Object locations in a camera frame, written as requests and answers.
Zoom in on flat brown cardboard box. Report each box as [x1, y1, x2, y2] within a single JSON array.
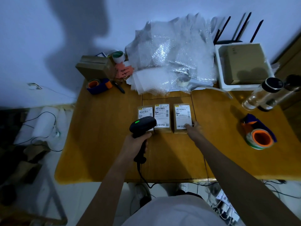
[[75, 56, 116, 81]]

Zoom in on person's shoe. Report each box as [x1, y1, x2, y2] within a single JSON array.
[[135, 183, 152, 208], [176, 183, 189, 194]]

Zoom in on brown cardboard scraps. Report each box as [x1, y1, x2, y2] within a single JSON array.
[[0, 143, 51, 187]]

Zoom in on clear tape roll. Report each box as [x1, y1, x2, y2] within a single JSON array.
[[176, 74, 191, 87]]

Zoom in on person's white shirt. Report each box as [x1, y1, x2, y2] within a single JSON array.
[[122, 195, 227, 226]]

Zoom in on person's right hand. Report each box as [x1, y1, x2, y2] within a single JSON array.
[[184, 121, 205, 143]]

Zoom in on black barcode scanner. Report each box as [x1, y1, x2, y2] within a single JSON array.
[[129, 116, 157, 164]]

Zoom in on black scanner cable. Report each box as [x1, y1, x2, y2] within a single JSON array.
[[137, 162, 158, 189]]

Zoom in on black pen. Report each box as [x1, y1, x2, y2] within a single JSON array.
[[112, 81, 126, 94]]

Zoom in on person's left forearm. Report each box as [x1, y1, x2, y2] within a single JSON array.
[[76, 155, 140, 226]]

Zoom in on large brown cardboard box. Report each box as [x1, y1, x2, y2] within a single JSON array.
[[222, 44, 271, 85]]

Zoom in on person's left hand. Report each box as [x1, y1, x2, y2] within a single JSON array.
[[121, 132, 152, 162]]

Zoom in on thin black cable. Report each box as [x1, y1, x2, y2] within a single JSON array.
[[14, 112, 63, 153]]

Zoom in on white foam roll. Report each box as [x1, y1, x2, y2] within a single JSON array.
[[14, 106, 74, 151]]

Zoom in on white power strip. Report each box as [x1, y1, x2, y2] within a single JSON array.
[[212, 189, 241, 223]]

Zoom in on small labelled cardboard parcel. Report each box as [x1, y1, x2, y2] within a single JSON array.
[[154, 103, 172, 133], [137, 106, 155, 132], [173, 103, 196, 134]]

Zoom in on metal frame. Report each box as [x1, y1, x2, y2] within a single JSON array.
[[0, 162, 69, 226]]

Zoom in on person's right shoe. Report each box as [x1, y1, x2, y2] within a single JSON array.
[[176, 183, 189, 194]]

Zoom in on person's left shoe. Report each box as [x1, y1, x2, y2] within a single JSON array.
[[135, 183, 152, 208]]

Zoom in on white plastic tray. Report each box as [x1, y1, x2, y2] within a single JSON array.
[[214, 43, 275, 91]]

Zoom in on pile of bubble wrap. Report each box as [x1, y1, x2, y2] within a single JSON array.
[[125, 13, 218, 94]]

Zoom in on clear bottle with black cap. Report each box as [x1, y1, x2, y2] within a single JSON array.
[[242, 78, 284, 111], [258, 74, 301, 112]]

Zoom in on white foam sheets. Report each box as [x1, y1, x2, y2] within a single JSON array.
[[130, 68, 189, 95]]

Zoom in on pink paper note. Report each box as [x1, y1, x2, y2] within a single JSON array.
[[115, 62, 134, 79]]

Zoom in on black router with antennas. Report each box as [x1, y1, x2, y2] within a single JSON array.
[[213, 12, 264, 45]]

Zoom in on blue tape dispenser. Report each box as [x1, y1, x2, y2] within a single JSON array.
[[87, 78, 113, 95], [241, 113, 277, 143]]

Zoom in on white and green tape roll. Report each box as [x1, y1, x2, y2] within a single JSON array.
[[111, 51, 126, 64]]

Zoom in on person's right forearm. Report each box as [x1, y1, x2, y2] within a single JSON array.
[[194, 135, 301, 226]]

